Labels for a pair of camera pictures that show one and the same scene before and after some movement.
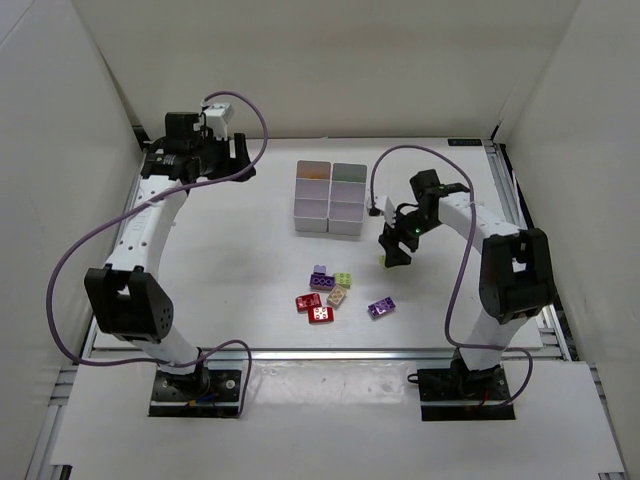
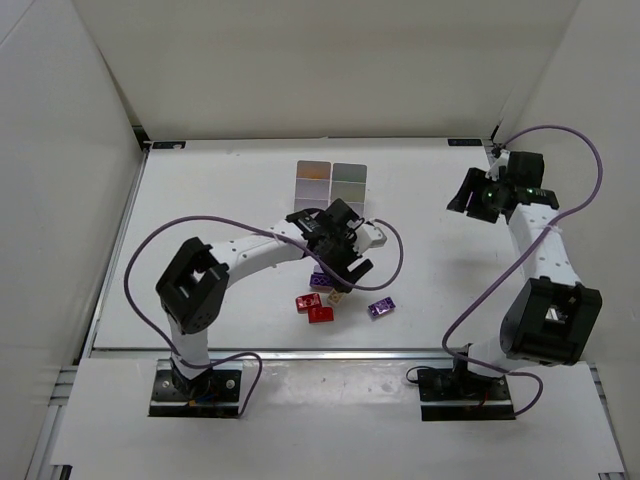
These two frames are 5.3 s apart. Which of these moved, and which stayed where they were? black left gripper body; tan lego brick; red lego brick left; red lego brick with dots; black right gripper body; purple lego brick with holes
Moved: black right gripper body; black left gripper body
Stayed: tan lego brick; red lego brick left; purple lego brick with holes; red lego brick with dots
